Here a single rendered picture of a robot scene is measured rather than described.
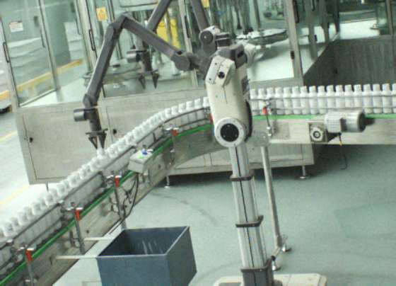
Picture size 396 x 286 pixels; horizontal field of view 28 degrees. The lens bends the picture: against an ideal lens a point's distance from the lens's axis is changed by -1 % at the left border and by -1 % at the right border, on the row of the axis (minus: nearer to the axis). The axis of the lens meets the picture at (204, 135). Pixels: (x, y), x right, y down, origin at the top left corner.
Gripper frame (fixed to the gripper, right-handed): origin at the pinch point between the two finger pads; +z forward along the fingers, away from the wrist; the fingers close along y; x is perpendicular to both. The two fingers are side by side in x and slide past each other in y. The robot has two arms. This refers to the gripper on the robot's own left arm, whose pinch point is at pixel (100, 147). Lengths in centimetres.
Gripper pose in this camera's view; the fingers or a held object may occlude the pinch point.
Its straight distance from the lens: 403.8
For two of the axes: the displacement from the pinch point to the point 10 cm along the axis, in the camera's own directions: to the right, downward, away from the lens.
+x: 2.8, -2.7, 9.2
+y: 9.5, -0.8, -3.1
